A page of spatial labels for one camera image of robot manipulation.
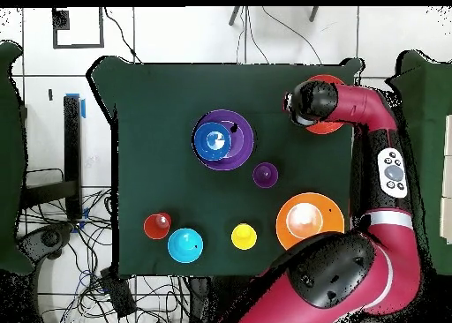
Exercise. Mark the orange shallow plastic bowl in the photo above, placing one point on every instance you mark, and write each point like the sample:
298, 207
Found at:
325, 128

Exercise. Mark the large purple plastic bowl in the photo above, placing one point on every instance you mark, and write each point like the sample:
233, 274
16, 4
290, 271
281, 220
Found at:
243, 153

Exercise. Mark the small dark blue bowl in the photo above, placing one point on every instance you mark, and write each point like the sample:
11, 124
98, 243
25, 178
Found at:
204, 141

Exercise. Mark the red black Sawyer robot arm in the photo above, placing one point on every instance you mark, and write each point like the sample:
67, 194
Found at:
353, 273

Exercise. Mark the purple plastic cup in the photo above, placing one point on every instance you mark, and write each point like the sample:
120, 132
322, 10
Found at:
265, 175

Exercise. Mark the grey tripod leg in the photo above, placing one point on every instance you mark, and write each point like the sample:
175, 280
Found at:
313, 15
235, 16

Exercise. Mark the large yellow plastic bowl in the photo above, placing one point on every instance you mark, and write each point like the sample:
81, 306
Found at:
310, 203

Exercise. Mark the dark green tablecloth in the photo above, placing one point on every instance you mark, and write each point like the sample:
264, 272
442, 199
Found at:
159, 90

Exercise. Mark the yellow plastic cup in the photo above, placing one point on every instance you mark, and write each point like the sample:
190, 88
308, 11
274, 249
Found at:
244, 236

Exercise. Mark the green cloth side table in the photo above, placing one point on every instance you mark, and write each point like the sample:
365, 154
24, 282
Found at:
434, 125
7, 160

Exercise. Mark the white boxes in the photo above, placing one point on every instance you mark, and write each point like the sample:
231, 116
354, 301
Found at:
447, 178

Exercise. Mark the small cyan plastic bowl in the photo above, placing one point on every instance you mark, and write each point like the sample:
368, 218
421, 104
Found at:
183, 247

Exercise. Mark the orange-red plastic cup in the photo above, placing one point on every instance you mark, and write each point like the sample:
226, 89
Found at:
153, 227

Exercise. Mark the blue tape strip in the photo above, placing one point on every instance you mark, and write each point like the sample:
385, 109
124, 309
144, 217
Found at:
83, 108

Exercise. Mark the black power strip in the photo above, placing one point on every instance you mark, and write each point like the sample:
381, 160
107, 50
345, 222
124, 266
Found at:
118, 294

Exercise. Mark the black square frame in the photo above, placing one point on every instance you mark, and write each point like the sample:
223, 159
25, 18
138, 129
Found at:
78, 46

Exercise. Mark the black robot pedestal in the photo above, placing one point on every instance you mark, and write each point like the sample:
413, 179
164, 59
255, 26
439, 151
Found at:
201, 301

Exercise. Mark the black table frame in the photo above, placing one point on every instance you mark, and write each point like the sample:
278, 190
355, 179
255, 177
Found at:
72, 153

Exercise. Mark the black pedestal leg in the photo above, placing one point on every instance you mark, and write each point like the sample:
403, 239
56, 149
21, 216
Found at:
49, 238

